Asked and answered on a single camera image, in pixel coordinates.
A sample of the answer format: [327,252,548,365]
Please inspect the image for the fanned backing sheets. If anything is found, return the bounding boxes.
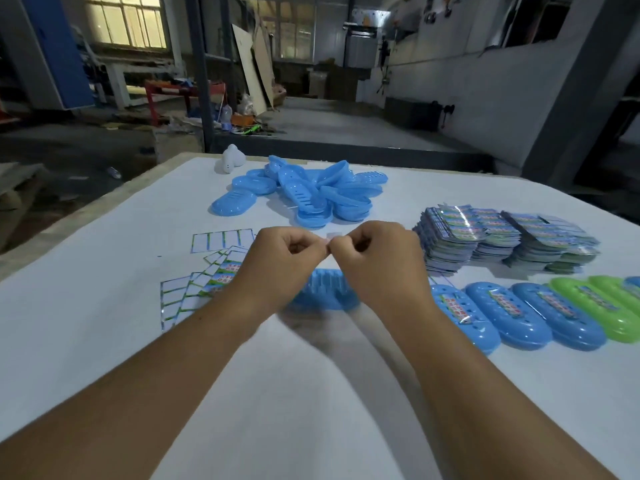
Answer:
[202,247,249,275]

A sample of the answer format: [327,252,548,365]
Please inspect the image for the brown leaning board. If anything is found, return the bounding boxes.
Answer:
[252,22,275,108]

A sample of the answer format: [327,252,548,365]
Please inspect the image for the grey slanted pillar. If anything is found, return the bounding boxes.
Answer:
[522,0,640,188]

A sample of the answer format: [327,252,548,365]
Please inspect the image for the person's right forearm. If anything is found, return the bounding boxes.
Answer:
[395,289,616,480]

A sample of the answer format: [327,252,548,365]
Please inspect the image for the pale leaning plywood board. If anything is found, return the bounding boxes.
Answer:
[231,23,269,115]

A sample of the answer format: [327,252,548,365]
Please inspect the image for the white metal workbench frame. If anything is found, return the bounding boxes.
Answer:
[99,57,183,108]

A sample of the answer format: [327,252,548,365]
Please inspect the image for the wide window with grid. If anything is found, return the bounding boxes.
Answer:
[247,0,317,63]

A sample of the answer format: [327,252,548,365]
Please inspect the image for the green soap dish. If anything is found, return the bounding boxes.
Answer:
[589,274,640,315]

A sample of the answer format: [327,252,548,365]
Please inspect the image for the wooden pallet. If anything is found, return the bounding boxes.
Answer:
[0,162,43,211]

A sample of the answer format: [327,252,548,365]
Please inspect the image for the silver machine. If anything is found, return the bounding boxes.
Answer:
[343,7,391,71]

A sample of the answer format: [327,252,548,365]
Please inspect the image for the pile of blue soap dishes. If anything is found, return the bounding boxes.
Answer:
[211,154,389,229]

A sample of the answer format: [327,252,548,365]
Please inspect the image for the small white plastic figure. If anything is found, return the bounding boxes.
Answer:
[215,143,246,175]

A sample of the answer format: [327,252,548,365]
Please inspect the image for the large bright window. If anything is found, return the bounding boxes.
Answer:
[87,0,167,49]

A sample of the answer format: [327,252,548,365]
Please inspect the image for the green-edged sticker sheet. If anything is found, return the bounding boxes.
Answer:
[199,259,243,297]
[191,228,256,255]

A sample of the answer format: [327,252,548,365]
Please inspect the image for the thick dark steel post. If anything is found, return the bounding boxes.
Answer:
[185,0,216,153]

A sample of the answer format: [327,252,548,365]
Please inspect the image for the person's left hand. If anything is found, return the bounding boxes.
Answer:
[232,226,331,321]

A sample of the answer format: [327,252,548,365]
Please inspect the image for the person's left forearm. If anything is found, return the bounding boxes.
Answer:
[0,297,273,480]

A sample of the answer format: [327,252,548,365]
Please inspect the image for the person's right hand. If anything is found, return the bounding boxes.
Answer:
[329,220,436,321]

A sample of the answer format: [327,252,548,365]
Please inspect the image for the thin dark steel post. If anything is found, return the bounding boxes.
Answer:
[219,0,236,111]

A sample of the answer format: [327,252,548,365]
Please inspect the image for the pale wooden crate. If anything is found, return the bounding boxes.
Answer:
[152,125,203,163]

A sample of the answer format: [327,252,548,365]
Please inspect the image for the stacks of colourful sticker sheets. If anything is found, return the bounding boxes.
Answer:
[413,204,601,275]

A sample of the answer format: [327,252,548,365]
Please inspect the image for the blue and white machine cabinet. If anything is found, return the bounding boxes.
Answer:
[22,0,96,111]

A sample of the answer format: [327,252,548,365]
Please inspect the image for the red metal table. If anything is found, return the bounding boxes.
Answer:
[145,79,227,127]

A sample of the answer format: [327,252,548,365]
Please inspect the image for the black box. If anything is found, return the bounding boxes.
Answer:
[385,97,441,131]

